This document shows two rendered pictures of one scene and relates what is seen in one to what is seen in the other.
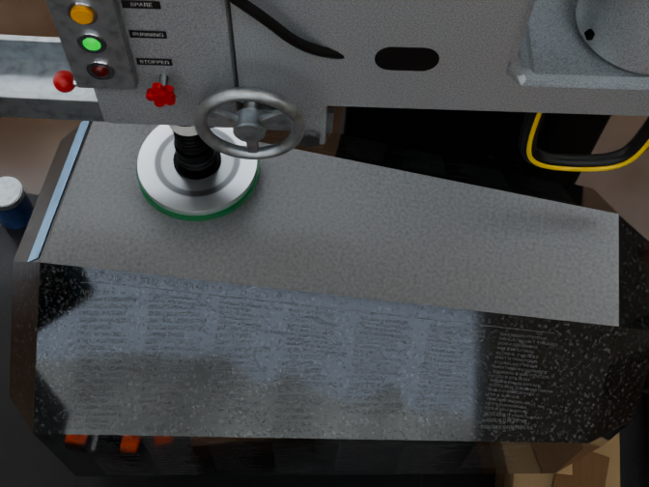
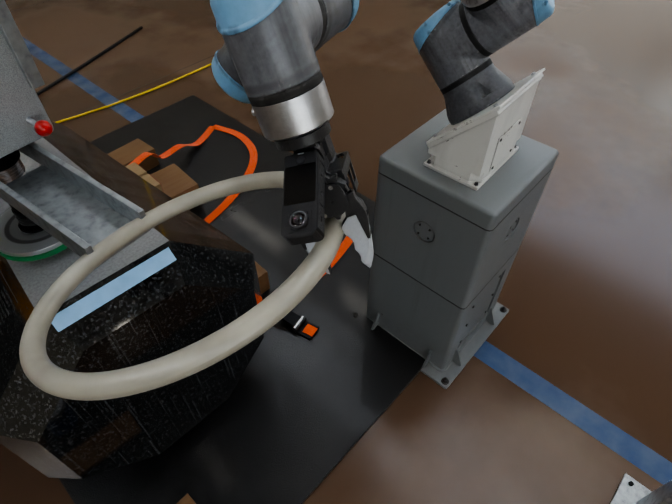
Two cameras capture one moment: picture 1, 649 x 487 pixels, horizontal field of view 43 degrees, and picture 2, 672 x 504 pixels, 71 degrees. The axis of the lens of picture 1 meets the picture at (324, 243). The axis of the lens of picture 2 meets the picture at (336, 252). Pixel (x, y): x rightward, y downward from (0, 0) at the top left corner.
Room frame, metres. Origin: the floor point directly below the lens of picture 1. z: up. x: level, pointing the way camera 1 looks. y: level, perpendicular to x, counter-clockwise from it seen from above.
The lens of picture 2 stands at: (1.05, 1.35, 1.71)
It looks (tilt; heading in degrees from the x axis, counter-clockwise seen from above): 48 degrees down; 218
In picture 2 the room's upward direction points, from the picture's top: straight up
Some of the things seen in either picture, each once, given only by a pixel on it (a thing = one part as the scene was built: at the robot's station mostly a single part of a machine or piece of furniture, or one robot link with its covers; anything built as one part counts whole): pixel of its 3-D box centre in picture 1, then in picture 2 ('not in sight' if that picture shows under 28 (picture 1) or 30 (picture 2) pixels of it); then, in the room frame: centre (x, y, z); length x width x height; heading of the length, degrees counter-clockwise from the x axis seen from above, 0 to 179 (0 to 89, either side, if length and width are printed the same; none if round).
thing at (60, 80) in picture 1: (80, 81); (37, 124); (0.76, 0.36, 1.17); 0.08 x 0.03 x 0.03; 91
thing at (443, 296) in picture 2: not in sight; (446, 248); (-0.14, 0.94, 0.43); 0.50 x 0.50 x 0.85; 86
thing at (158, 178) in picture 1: (197, 162); (38, 223); (0.83, 0.23, 0.87); 0.21 x 0.21 x 0.01
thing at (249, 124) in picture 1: (251, 104); not in sight; (0.71, 0.11, 1.20); 0.15 x 0.10 x 0.15; 91
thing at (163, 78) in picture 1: (161, 86); not in sight; (0.70, 0.23, 1.24); 0.04 x 0.04 x 0.04; 1
